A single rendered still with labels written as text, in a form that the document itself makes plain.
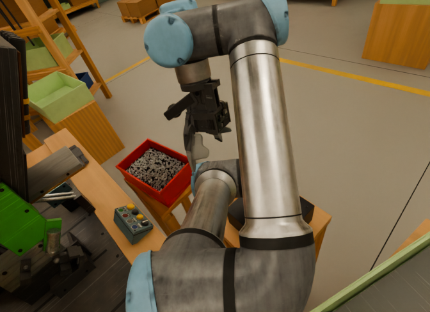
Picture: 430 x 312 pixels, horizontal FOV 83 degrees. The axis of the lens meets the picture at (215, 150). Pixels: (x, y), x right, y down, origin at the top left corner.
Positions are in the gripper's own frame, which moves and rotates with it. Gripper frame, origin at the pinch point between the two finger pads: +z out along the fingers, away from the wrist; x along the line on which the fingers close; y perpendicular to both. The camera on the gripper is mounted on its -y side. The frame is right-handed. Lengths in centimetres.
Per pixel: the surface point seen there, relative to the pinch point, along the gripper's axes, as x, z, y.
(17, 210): -30, 5, -47
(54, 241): -29, 18, -42
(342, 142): 168, 90, 23
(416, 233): 32, 45, 54
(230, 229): 7.3, 37.2, -3.1
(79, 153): 12, 17, -88
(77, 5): 517, -126, -732
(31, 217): -29, 9, -47
